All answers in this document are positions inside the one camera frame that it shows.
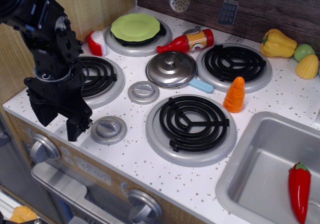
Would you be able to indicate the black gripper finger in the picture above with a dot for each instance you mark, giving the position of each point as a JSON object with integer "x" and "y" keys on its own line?
{"x": 44, "y": 110}
{"x": 76, "y": 126}

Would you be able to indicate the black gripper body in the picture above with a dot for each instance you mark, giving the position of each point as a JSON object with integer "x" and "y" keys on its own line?
{"x": 65, "y": 93}

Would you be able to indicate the orange toy carrot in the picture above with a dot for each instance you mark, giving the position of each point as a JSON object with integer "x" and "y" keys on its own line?
{"x": 234, "y": 99}

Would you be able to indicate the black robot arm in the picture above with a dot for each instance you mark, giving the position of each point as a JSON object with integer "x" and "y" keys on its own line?
{"x": 59, "y": 74}

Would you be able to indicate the green plate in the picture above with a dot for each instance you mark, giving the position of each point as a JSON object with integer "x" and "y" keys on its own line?
{"x": 135, "y": 27}

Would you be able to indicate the left silver oven knob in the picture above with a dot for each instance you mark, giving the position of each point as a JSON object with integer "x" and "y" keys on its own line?
{"x": 43, "y": 149}

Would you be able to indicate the silver oven knob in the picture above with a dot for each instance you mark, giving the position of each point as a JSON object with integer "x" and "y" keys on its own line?
{"x": 144, "y": 209}
{"x": 43, "y": 149}

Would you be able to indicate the lower silver stovetop knob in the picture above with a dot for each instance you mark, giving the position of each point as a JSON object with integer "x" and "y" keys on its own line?
{"x": 108, "y": 130}

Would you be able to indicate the silver stovetop knob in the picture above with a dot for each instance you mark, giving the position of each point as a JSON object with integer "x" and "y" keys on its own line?
{"x": 143, "y": 92}
{"x": 108, "y": 130}

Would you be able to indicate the front left stove burner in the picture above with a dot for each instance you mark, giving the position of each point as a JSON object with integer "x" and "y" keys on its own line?
{"x": 104, "y": 81}

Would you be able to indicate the stove burner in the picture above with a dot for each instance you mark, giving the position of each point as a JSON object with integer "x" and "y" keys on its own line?
{"x": 221, "y": 64}
{"x": 104, "y": 81}
{"x": 191, "y": 130}
{"x": 138, "y": 51}

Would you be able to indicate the red white toy cheese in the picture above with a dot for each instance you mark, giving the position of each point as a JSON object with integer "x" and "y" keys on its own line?
{"x": 96, "y": 43}

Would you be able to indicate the upper silver stovetop knob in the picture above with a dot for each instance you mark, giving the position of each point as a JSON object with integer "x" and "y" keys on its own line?
{"x": 143, "y": 92}

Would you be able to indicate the back left stove burner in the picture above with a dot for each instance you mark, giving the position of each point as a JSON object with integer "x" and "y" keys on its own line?
{"x": 138, "y": 51}

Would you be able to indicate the yellow toy on floor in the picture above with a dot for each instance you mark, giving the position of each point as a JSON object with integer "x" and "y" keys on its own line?
{"x": 22, "y": 214}

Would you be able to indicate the right silver oven knob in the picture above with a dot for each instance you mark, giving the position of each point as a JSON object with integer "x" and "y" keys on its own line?
{"x": 144, "y": 209}

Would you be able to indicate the steel pan lid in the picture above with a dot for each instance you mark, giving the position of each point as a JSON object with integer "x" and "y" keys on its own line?
{"x": 171, "y": 69}

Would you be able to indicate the front right stove burner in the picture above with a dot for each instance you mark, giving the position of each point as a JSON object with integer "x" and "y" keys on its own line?
{"x": 191, "y": 130}

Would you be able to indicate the red ketchup bottle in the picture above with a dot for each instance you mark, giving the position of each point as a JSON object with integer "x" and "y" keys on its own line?
{"x": 189, "y": 42}

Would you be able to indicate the back right stove burner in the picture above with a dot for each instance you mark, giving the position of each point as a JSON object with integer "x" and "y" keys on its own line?
{"x": 221, "y": 64}

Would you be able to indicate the hanging silver spatula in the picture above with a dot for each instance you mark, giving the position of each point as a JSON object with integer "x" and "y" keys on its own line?
{"x": 228, "y": 12}

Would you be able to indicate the silver sink basin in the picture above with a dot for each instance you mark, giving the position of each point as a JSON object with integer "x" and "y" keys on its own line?
{"x": 254, "y": 182}

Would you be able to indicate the yellow toy bell pepper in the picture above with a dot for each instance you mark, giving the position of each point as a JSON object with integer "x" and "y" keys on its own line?
{"x": 276, "y": 44}

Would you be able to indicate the red toy chili pepper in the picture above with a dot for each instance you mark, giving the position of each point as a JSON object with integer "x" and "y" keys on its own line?
{"x": 299, "y": 181}

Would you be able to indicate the green toy apple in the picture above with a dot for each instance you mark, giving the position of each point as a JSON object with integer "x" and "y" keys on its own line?
{"x": 302, "y": 51}

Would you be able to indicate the yellow toy corn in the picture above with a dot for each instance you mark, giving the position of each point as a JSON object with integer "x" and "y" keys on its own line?
{"x": 308, "y": 67}

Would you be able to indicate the silver oven door handle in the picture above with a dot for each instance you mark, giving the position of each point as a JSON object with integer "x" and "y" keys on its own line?
{"x": 71, "y": 191}

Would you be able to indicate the light blue pan handle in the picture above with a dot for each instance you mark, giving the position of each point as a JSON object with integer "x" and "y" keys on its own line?
{"x": 201, "y": 85}

